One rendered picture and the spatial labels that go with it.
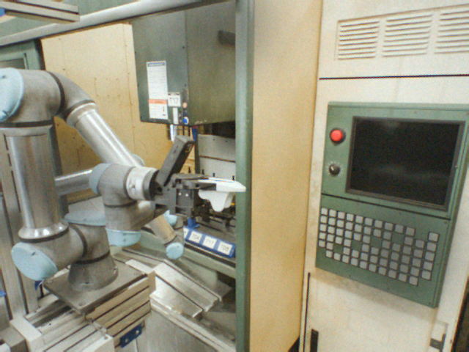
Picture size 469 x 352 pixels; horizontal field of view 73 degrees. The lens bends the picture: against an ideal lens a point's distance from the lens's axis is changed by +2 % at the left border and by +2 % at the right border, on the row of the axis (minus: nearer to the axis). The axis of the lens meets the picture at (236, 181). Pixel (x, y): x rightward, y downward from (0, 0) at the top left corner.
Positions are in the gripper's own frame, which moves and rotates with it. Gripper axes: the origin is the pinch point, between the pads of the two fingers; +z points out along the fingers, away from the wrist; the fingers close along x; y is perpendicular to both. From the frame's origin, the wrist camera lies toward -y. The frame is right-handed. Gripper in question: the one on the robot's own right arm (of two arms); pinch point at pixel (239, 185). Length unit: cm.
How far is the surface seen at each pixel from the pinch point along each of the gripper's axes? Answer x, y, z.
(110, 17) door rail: -38, -48, -65
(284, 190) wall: -56, 10, -2
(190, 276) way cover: -91, 71, -59
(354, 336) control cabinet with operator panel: -79, 74, 28
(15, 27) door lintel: -66, -59, -154
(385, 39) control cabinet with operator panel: -62, -43, 26
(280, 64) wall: -44, -32, -4
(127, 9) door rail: -35, -49, -56
